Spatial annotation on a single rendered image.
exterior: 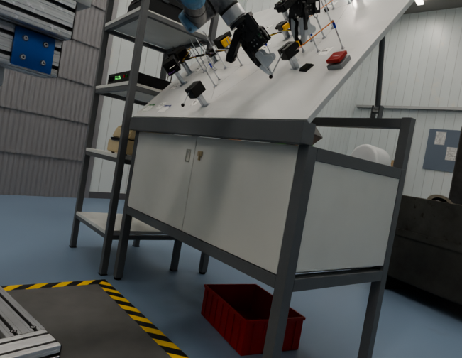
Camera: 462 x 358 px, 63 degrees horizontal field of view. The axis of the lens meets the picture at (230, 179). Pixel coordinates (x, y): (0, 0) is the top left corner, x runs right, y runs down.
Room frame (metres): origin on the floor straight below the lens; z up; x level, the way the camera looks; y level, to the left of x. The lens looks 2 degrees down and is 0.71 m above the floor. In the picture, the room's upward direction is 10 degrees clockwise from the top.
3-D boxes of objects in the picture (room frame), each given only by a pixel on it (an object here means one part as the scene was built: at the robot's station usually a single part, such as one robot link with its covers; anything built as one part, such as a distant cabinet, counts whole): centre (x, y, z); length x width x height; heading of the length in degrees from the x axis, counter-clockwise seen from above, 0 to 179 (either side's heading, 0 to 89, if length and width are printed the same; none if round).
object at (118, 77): (2.31, 0.61, 1.09); 0.35 x 0.33 x 0.07; 39
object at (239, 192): (1.35, -0.01, 0.60); 0.55 x 0.03 x 0.39; 39
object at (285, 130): (1.55, 0.17, 0.83); 1.18 x 0.05 x 0.06; 39
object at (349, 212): (1.75, -0.07, 0.60); 1.17 x 0.58 x 0.40; 39
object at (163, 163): (1.77, 0.33, 0.60); 0.55 x 0.02 x 0.39; 39
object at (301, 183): (1.74, -0.07, 0.40); 1.18 x 0.60 x 0.80; 39
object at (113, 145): (2.28, 0.58, 0.76); 0.30 x 0.21 x 0.20; 133
